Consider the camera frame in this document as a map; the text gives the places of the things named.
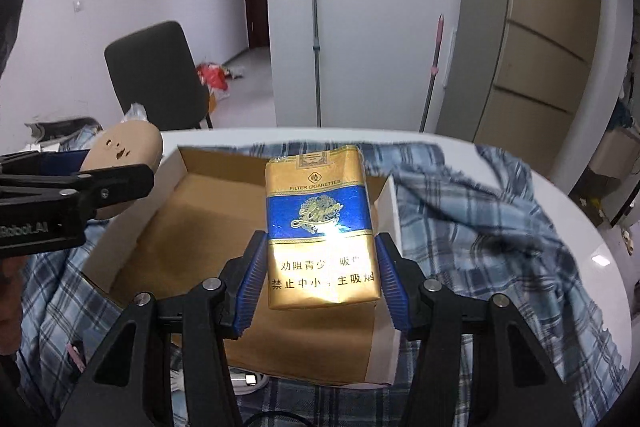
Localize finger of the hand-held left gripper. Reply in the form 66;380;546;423
0;149;92;176
0;164;155;229

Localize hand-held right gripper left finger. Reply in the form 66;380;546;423
57;231;271;427

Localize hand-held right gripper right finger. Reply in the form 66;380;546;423
375;232;586;427

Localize beige round wooden object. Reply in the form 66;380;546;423
80;121;164;221

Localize shallow cardboard box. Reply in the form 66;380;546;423
82;146;403;389

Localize gold and blue cigarette pack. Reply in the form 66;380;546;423
264;146;381;310

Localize white plastic bag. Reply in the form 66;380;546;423
122;103;151;124

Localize blue plaid shirt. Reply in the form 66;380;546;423
15;127;628;427

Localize black chair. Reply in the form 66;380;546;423
104;21;214;131

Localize red plastic bag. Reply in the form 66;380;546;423
196;63;230;92

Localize brown cardboard carton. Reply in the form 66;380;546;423
586;127;637;180

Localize wooden wardrobe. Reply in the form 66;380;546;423
435;0;602;158

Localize white charging cable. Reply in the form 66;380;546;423
170;354;269;394

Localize pink broom handle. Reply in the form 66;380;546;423
418;13;445;132

